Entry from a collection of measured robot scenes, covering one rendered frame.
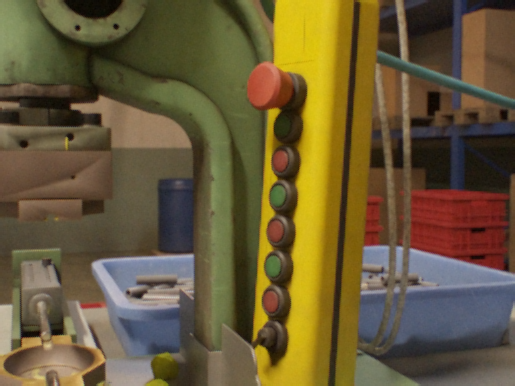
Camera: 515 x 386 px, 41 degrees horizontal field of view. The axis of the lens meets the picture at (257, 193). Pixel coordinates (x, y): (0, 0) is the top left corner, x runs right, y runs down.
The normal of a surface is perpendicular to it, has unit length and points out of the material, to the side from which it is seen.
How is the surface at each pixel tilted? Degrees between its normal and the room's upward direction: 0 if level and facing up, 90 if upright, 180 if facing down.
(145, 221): 90
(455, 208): 90
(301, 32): 85
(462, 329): 100
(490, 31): 90
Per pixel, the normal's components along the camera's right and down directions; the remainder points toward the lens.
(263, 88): -0.72, -0.03
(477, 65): -0.95, 0.02
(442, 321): 0.31, 0.22
